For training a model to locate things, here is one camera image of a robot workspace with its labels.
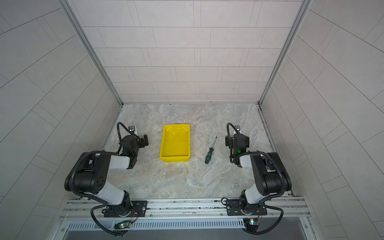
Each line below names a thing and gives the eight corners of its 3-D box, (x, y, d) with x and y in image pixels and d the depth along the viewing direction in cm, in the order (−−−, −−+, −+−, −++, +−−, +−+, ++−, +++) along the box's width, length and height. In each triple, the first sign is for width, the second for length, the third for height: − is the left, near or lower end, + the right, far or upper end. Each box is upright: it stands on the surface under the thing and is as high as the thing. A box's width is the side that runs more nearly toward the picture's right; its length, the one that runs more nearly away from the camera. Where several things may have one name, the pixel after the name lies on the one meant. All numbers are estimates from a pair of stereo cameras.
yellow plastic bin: (160, 162, 89) (158, 157, 83) (166, 126, 105) (165, 121, 100) (189, 162, 89) (189, 157, 83) (191, 126, 105) (191, 121, 100)
